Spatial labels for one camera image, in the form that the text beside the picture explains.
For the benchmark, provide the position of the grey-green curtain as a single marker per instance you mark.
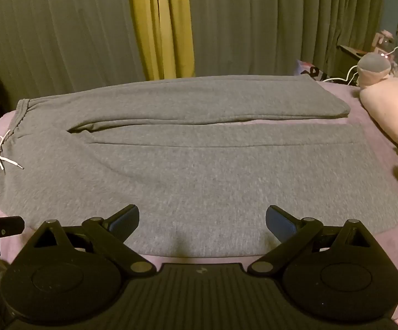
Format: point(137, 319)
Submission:
point(271, 20)
point(54, 27)

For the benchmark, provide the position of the pink bed blanket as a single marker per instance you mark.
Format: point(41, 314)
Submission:
point(367, 151)

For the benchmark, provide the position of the grey knitted sock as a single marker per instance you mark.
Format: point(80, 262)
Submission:
point(199, 165)

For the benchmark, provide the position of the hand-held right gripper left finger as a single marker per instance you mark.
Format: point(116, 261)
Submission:
point(125, 221)

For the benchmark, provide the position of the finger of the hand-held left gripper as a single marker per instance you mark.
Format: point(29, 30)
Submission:
point(3, 226)

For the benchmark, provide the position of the large pink plush toy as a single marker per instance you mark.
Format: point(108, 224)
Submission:
point(391, 99)

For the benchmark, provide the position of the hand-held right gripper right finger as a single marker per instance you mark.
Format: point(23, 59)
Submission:
point(281, 222)

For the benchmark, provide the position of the grey-headed pink plush toy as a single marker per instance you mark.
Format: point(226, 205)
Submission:
point(374, 67)

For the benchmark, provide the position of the yellow curtain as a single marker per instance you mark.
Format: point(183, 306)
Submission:
point(161, 24)

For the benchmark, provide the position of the dark nightstand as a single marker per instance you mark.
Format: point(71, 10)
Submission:
point(347, 62)

